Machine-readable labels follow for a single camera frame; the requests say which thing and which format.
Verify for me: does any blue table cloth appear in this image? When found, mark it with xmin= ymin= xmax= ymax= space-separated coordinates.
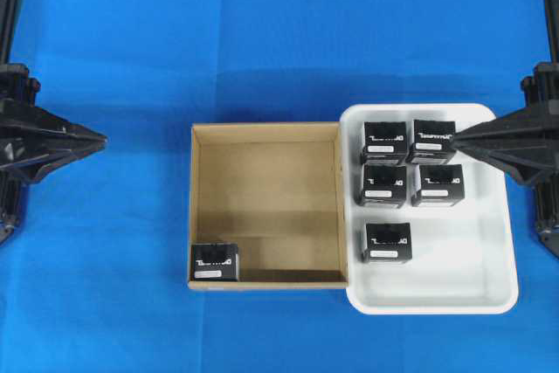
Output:
xmin=1 ymin=0 xmax=558 ymax=372

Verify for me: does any black box tray bottom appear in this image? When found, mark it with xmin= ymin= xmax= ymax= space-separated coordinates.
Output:
xmin=361 ymin=223 xmax=413 ymax=264

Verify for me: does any black frame post left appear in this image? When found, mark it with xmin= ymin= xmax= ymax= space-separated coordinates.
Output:
xmin=0 ymin=0 xmax=20 ymax=64

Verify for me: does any black box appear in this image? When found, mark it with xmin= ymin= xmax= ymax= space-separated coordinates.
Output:
xmin=190 ymin=243 xmax=240 ymax=281

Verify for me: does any open brown cardboard box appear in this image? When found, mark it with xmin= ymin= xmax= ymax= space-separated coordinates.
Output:
xmin=187 ymin=122 xmax=349 ymax=291

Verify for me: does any black box tray middle-left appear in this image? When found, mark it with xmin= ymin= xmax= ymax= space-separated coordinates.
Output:
xmin=356 ymin=165 xmax=407 ymax=209

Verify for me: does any black frame post right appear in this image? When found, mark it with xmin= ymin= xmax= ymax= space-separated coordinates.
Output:
xmin=544 ymin=0 xmax=559 ymax=63

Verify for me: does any black frame post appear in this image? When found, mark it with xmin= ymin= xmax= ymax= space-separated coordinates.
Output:
xmin=0 ymin=0 xmax=20 ymax=64
xmin=544 ymin=0 xmax=559 ymax=63

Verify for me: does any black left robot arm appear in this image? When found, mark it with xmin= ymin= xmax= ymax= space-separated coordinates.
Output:
xmin=1 ymin=64 xmax=107 ymax=242

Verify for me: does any white plastic tray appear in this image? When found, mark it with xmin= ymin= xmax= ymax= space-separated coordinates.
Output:
xmin=340 ymin=103 xmax=519 ymax=314

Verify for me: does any black box tray top-left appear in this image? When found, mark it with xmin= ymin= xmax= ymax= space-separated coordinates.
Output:
xmin=360 ymin=121 xmax=408 ymax=166

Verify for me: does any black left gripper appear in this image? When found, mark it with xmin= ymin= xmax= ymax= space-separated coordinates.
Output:
xmin=1 ymin=99 xmax=107 ymax=183

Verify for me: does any black box tray top-right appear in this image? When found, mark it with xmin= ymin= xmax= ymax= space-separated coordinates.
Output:
xmin=405 ymin=119 xmax=456 ymax=165

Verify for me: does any black box tray middle-right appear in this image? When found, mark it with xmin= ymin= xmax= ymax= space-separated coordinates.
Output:
xmin=411 ymin=164 xmax=466 ymax=207

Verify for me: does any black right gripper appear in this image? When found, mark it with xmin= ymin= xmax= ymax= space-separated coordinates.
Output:
xmin=452 ymin=104 xmax=558 ymax=185

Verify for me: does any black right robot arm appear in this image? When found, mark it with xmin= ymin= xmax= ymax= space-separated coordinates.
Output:
xmin=452 ymin=62 xmax=558 ymax=252

